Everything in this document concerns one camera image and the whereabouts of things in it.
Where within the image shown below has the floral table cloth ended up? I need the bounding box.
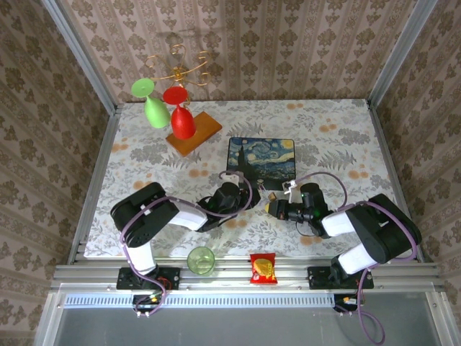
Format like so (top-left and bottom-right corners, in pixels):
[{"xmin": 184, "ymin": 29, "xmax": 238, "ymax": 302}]
[{"xmin": 83, "ymin": 99, "xmax": 414, "ymax": 259}]

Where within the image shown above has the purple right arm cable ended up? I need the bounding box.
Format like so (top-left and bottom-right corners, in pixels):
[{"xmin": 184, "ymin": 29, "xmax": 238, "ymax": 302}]
[{"xmin": 293, "ymin": 172, "xmax": 422, "ymax": 344}]

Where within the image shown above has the green transparent plastic cup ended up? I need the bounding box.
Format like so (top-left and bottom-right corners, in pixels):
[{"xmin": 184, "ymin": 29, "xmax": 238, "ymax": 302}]
[{"xmin": 187, "ymin": 246, "xmax": 216, "ymax": 278}]

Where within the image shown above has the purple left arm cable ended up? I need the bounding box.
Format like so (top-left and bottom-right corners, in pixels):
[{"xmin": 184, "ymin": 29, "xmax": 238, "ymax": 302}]
[{"xmin": 120, "ymin": 171, "xmax": 253, "ymax": 318}]

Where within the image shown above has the green plastic wine glass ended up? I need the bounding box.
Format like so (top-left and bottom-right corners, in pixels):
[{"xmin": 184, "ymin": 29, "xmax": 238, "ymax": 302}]
[{"xmin": 130, "ymin": 78, "xmax": 171, "ymax": 129}]

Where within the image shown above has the white slotted cable duct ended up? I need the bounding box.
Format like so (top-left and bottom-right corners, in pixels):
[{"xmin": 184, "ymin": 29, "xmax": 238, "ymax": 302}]
[{"xmin": 63, "ymin": 293, "xmax": 335, "ymax": 308}]

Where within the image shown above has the red snack packet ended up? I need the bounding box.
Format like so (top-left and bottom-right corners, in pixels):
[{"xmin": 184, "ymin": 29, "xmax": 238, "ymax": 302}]
[{"xmin": 249, "ymin": 252, "xmax": 279, "ymax": 285}]

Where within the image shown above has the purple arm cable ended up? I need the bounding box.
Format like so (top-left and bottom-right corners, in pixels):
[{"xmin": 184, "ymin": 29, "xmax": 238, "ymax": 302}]
[
  {"xmin": 293, "ymin": 172, "xmax": 422, "ymax": 344},
  {"xmin": 120, "ymin": 171, "xmax": 253, "ymax": 318}
]

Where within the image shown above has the gold wire rack wooden base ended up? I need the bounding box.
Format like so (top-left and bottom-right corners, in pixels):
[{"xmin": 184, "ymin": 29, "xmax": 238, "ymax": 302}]
[{"xmin": 146, "ymin": 45, "xmax": 223, "ymax": 158}]

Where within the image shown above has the aluminium frame post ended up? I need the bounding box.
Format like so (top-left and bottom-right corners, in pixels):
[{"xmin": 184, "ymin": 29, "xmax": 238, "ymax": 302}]
[
  {"xmin": 40, "ymin": 0, "xmax": 119, "ymax": 115},
  {"xmin": 366, "ymin": 0, "xmax": 440, "ymax": 107}
]

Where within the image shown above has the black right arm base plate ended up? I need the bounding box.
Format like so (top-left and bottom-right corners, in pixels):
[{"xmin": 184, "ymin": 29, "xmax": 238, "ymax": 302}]
[{"xmin": 307, "ymin": 265, "xmax": 375, "ymax": 290}]

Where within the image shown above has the black connector block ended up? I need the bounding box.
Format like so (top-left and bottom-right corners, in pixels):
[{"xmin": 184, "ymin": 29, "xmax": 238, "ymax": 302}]
[
  {"xmin": 333, "ymin": 293, "xmax": 365, "ymax": 314},
  {"xmin": 131, "ymin": 293, "xmax": 164, "ymax": 315}
]

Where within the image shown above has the starry night painted box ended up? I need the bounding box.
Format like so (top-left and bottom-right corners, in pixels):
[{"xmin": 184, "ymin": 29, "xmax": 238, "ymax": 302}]
[{"xmin": 225, "ymin": 136, "xmax": 297, "ymax": 192}]

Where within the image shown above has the aluminium frame rail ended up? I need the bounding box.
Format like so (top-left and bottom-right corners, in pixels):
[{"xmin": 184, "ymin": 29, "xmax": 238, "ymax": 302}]
[{"xmin": 50, "ymin": 262, "xmax": 444, "ymax": 290}]

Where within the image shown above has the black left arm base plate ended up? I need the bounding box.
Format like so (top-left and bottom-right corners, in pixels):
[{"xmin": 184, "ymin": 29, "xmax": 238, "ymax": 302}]
[{"xmin": 117, "ymin": 267, "xmax": 181, "ymax": 291}]

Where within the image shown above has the red plastic wine glass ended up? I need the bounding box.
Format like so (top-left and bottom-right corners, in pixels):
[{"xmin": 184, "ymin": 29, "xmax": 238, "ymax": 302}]
[{"xmin": 162, "ymin": 86, "xmax": 197, "ymax": 141}]

